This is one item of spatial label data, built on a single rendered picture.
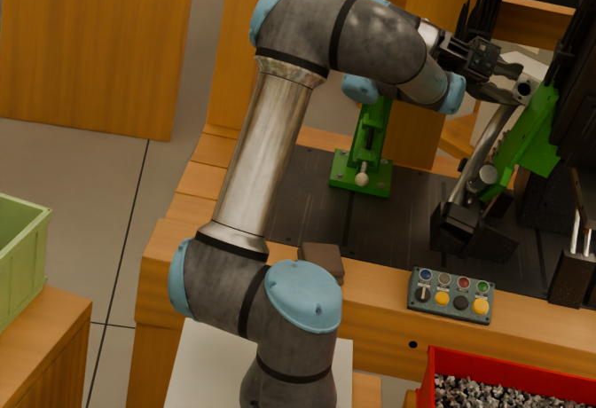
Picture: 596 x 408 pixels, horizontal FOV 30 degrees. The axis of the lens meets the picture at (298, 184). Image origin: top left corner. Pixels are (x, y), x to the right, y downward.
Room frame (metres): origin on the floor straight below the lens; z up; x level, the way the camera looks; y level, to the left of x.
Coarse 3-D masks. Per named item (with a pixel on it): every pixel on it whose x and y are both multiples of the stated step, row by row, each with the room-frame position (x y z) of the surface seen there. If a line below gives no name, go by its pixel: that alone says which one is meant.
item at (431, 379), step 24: (432, 360) 1.50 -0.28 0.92; (456, 360) 1.53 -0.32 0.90; (480, 360) 1.53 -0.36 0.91; (504, 360) 1.53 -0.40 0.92; (432, 384) 1.43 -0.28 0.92; (456, 384) 1.51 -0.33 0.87; (480, 384) 1.52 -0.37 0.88; (504, 384) 1.53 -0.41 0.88; (528, 384) 1.53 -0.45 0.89; (552, 384) 1.53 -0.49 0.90; (576, 384) 1.53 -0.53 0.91
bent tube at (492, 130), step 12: (516, 84) 1.99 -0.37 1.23; (528, 84) 2.00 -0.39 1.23; (516, 96) 1.98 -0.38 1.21; (528, 96) 1.98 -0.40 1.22; (504, 108) 2.04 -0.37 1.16; (516, 108) 2.04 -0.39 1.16; (492, 120) 2.05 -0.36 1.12; (504, 120) 2.05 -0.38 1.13; (492, 132) 2.04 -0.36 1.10; (480, 144) 2.02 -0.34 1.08; (492, 144) 2.03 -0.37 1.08; (480, 156) 2.00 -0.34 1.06; (468, 168) 1.98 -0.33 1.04; (480, 168) 1.99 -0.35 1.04; (456, 192) 1.93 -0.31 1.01
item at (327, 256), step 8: (304, 248) 1.74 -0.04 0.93; (312, 248) 1.75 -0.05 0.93; (320, 248) 1.75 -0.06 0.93; (328, 248) 1.76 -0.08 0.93; (336, 248) 1.76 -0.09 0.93; (304, 256) 1.72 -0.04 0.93; (312, 256) 1.72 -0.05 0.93; (320, 256) 1.72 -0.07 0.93; (328, 256) 1.73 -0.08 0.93; (336, 256) 1.74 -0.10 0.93; (320, 264) 1.70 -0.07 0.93; (328, 264) 1.70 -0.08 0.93; (336, 264) 1.71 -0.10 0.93; (336, 272) 1.69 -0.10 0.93; (344, 272) 1.69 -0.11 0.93; (336, 280) 1.68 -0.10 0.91
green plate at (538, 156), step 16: (544, 80) 1.98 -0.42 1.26; (544, 96) 1.92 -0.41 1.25; (528, 112) 1.95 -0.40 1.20; (544, 112) 1.87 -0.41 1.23; (512, 128) 1.99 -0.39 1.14; (528, 128) 1.90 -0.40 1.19; (544, 128) 1.89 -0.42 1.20; (512, 144) 1.93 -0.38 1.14; (528, 144) 1.87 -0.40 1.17; (544, 144) 1.89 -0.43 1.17; (496, 160) 1.96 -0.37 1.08; (512, 160) 1.88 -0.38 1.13; (528, 160) 1.89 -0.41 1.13; (544, 160) 1.89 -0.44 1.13; (544, 176) 1.89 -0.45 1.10
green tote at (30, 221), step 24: (0, 192) 1.67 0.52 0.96; (0, 216) 1.66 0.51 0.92; (24, 216) 1.65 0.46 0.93; (48, 216) 1.64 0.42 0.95; (0, 240) 1.66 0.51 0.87; (24, 240) 1.56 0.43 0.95; (0, 264) 1.48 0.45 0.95; (24, 264) 1.57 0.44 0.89; (0, 288) 1.49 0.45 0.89; (24, 288) 1.58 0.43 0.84; (0, 312) 1.50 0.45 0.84
